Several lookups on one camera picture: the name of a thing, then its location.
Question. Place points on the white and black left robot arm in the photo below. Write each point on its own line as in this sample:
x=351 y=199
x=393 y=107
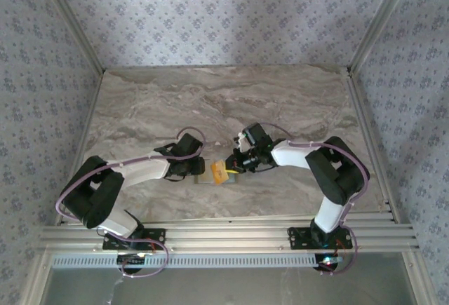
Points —
x=140 y=170

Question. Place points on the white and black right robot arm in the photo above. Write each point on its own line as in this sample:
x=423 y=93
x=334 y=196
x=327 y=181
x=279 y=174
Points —
x=291 y=154

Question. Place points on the small circuit board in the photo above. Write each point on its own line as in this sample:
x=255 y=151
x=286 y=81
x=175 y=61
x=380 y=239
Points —
x=328 y=261
x=131 y=258

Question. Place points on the aluminium rail beam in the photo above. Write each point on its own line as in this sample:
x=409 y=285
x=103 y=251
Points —
x=228 y=235

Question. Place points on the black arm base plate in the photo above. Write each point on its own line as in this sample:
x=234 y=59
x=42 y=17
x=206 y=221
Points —
x=154 y=235
x=298 y=238

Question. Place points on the aluminium side rail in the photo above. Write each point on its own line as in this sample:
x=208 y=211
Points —
x=89 y=115
x=370 y=143

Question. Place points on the aluminium frame post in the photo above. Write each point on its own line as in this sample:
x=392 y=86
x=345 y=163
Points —
x=379 y=21
x=79 y=31

